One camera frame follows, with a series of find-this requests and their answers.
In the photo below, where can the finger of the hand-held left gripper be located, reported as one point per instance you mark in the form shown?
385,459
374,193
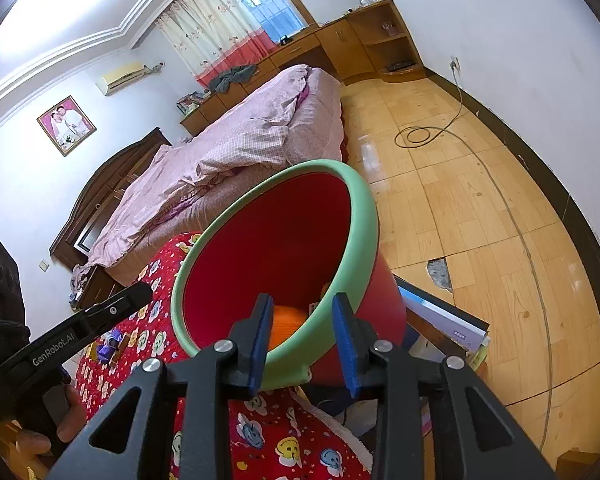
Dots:
80,327

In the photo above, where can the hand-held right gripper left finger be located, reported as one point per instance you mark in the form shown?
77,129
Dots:
260,352

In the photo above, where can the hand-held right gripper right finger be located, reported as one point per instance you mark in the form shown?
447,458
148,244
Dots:
347,352

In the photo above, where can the red bin with green rim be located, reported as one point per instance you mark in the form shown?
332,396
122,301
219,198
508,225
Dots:
265,240

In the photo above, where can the person's left hand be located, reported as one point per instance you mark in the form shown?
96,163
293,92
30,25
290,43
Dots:
32,442

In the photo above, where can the purple plastic toy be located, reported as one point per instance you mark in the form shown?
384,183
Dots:
108,347

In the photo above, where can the dark wooden nightstand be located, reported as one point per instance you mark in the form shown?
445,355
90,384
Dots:
100,290

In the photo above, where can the pile of pale clothes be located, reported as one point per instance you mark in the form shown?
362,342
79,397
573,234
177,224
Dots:
80,280

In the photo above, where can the red smiley printed blanket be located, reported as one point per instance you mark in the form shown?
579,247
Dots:
155,280

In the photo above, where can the stack of books and boxes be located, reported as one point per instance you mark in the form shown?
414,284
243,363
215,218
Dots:
445,325

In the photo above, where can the dark wooden headboard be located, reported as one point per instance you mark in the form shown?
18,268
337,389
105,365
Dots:
105,180

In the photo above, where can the bed with pink blanket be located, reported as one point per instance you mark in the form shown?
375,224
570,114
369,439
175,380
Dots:
325,120
230,140

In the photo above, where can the row of books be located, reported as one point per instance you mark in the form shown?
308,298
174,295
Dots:
192,102

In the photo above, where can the grey garment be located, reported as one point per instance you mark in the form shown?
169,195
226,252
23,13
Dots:
235,77

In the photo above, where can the long wooden cabinet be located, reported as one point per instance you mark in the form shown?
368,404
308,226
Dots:
350,40

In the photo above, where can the cream and red curtain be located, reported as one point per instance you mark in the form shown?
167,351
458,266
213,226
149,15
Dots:
205,20

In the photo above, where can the barred window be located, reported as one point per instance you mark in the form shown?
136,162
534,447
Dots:
270,0

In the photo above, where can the framed wall photo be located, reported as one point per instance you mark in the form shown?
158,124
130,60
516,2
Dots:
66,125

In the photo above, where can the wall air conditioner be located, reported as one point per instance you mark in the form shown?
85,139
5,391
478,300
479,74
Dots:
122,77

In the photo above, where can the wall outlet with plug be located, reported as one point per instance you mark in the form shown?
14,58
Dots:
455,65

